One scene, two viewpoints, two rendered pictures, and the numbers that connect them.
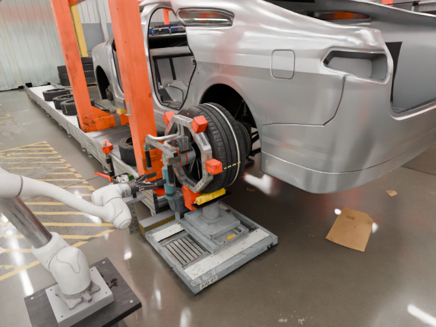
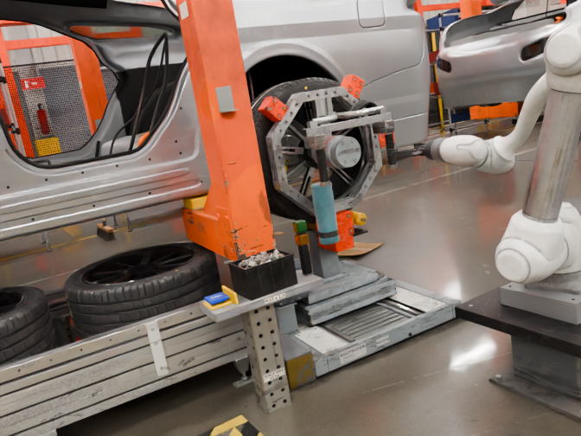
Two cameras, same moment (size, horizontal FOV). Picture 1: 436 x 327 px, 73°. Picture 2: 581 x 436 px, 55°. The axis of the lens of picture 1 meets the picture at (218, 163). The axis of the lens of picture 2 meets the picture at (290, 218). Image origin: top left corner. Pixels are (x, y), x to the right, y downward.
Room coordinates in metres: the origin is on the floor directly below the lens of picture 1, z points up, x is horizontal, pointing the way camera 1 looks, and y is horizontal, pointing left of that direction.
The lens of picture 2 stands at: (1.79, 2.68, 1.11)
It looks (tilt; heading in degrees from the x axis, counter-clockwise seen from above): 12 degrees down; 280
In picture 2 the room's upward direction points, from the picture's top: 10 degrees counter-clockwise
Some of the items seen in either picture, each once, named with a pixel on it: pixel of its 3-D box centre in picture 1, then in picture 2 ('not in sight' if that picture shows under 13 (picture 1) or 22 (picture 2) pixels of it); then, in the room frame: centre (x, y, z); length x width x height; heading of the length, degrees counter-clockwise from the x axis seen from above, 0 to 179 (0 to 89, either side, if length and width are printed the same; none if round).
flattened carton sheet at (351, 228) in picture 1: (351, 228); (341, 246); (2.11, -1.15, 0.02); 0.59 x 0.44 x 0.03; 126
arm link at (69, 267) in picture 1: (71, 267); (556, 235); (1.24, 0.82, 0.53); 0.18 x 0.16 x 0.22; 49
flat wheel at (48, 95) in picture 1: (56, 94); not in sight; (7.99, 4.18, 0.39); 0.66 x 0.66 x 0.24
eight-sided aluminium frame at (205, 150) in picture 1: (187, 154); (326, 151); (2.00, 0.22, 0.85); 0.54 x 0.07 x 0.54; 36
